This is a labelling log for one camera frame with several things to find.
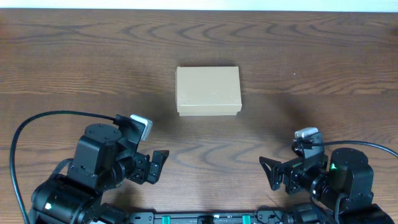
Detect cardboard box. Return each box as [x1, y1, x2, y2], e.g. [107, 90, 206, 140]
[175, 67, 243, 116]

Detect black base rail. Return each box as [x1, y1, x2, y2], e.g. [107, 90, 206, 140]
[93, 205, 312, 224]

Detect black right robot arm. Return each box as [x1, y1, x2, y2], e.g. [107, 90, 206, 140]
[259, 128, 393, 223]

